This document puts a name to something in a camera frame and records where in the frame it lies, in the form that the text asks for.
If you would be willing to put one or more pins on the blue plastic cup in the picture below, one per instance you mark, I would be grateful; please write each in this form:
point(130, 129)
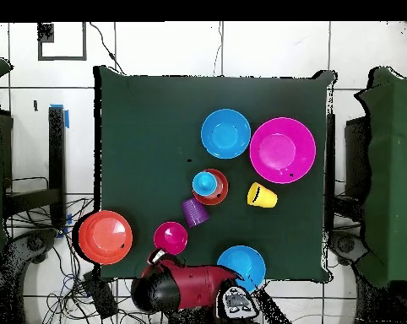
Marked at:
point(203, 184)

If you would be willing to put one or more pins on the small red-orange plastic bowl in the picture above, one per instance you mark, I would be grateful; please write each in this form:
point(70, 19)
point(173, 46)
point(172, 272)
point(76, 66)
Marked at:
point(222, 189)

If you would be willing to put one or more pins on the purple ribbed plastic cup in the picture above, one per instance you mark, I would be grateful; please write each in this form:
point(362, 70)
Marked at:
point(194, 212)

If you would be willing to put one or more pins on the small magenta plastic bowl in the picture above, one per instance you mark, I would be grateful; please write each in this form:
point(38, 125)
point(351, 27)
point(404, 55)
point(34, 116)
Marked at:
point(171, 238)

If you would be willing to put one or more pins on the blue plastic bowl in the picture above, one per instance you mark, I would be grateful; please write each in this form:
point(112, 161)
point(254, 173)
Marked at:
point(225, 133)
point(244, 261)

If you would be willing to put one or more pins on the large orange plastic bowl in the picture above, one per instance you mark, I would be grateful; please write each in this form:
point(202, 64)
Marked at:
point(105, 236)

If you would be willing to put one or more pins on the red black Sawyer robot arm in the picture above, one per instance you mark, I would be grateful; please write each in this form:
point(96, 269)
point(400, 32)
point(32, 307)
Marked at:
point(196, 283)

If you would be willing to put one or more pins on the yellow plastic cup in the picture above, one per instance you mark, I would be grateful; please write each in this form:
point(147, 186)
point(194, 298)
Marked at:
point(266, 199)

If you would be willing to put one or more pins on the large pink plastic bowl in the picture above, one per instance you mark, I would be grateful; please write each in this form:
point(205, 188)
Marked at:
point(281, 150)

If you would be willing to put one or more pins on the dark green tablecloth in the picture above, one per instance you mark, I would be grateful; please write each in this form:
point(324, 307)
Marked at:
point(139, 118)

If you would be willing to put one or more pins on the blue tape strip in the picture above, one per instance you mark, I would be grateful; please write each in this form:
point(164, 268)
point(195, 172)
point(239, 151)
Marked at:
point(66, 119)

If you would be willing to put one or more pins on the black floor box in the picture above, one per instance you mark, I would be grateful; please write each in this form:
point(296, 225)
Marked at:
point(100, 297)

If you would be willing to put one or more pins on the black metal frame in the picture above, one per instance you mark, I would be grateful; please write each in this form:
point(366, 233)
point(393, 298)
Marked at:
point(56, 152)
point(357, 158)

